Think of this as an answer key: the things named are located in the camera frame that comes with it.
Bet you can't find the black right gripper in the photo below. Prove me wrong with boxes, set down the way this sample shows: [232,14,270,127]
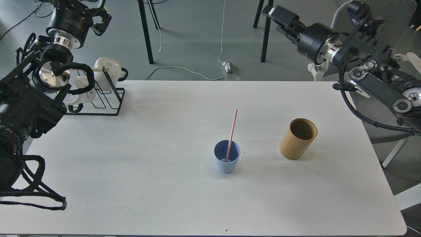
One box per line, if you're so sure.
[262,5,339,65]

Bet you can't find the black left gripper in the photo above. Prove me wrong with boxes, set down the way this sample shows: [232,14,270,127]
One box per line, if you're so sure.
[45,0,112,48]

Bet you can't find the blue plastic cup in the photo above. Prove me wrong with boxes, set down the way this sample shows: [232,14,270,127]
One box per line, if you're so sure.
[213,140,240,173]

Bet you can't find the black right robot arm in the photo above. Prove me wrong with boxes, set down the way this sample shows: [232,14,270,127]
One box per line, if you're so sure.
[262,0,420,135]

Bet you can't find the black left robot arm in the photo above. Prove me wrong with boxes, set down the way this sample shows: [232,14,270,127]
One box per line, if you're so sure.
[0,0,111,210]

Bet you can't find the black table leg right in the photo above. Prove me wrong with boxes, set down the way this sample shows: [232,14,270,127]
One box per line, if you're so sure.
[260,17,271,63]

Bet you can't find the black thin leg right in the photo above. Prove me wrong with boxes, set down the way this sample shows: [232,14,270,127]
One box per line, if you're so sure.
[253,0,264,29]

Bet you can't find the white mug upper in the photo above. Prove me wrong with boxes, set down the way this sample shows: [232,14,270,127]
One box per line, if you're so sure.
[94,57,128,92]

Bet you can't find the white mug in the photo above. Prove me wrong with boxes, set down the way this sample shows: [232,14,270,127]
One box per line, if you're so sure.
[63,76,97,105]
[94,57,128,92]

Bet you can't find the black table leg left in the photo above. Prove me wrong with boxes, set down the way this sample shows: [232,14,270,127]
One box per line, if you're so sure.
[138,0,155,65]

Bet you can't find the black thin table leg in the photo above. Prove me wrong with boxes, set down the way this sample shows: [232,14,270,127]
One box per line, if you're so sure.
[147,0,160,30]

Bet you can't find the white mug lower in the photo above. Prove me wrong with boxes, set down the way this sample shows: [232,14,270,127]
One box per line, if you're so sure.
[63,76,97,105]

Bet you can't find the white power plug adapter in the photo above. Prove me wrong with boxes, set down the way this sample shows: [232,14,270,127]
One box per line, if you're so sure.
[222,61,239,75]

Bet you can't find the grey office chair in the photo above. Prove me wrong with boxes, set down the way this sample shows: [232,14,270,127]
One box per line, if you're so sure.
[307,0,420,168]

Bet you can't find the bamboo cylinder holder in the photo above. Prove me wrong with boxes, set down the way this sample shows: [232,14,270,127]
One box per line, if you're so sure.
[279,118,318,160]

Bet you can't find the black wire mug rack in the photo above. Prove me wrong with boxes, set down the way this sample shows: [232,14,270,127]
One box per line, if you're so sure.
[66,67,125,117]

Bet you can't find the black floor cables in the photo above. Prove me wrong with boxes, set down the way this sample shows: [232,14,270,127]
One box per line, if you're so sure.
[0,0,56,40]

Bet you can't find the white floor cable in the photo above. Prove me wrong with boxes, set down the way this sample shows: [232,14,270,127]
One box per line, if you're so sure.
[144,66,228,81]

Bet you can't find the white hanging cable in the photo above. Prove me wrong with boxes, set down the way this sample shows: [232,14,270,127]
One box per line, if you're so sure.
[218,0,227,64]

